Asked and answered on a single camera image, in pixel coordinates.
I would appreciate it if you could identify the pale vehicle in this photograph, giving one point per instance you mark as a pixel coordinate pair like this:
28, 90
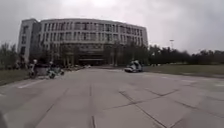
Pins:
133, 66

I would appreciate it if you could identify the grey concrete paved road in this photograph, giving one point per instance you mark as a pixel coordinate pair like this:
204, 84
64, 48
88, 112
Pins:
116, 100

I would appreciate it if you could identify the large grey multistorey building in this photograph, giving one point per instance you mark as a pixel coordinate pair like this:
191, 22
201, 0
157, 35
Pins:
83, 38

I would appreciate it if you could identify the scooter with rider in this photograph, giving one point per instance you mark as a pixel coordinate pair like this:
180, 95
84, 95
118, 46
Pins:
53, 70

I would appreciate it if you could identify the tall lamp pole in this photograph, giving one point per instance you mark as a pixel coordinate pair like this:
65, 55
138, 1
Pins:
171, 44

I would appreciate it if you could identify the row of dark trees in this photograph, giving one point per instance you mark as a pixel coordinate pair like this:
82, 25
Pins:
186, 57

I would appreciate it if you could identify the person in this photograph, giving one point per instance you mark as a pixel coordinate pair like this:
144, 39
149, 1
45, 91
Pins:
33, 69

